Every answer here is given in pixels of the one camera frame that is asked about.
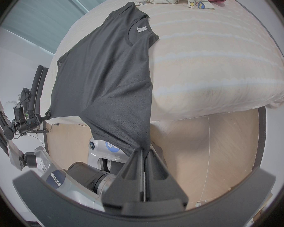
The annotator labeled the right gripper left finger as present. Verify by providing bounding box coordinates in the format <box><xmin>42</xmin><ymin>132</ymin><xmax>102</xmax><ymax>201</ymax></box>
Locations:
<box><xmin>102</xmin><ymin>148</ymin><xmax>145</xmax><ymax>211</ymax></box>

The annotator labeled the dark grey chest of drawers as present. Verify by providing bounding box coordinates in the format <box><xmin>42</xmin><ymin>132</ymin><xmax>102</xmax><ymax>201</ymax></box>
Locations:
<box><xmin>31</xmin><ymin>65</ymin><xmax>49</xmax><ymax>113</ymax></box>

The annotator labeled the black bag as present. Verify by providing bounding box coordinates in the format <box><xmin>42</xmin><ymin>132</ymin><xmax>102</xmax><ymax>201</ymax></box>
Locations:
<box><xmin>19</xmin><ymin>88</ymin><xmax>32</xmax><ymax>104</ymax></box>

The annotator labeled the bed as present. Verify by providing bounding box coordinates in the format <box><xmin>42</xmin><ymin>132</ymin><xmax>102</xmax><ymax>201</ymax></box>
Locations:
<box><xmin>45</xmin><ymin>0</ymin><xmax>284</xmax><ymax>127</ymax></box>

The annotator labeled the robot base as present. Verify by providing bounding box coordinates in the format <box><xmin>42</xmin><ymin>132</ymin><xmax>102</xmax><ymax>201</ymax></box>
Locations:
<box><xmin>8</xmin><ymin>136</ymin><xmax>167</xmax><ymax>212</ymax></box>

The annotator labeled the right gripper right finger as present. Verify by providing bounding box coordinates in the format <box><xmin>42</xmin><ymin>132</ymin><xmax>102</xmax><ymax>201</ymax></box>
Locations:
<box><xmin>145</xmin><ymin>149</ymin><xmax>189</xmax><ymax>210</ymax></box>

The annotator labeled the black T-shirt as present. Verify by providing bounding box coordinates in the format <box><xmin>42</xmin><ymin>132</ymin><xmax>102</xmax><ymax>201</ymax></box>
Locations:
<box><xmin>45</xmin><ymin>1</ymin><xmax>159</xmax><ymax>158</ymax></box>

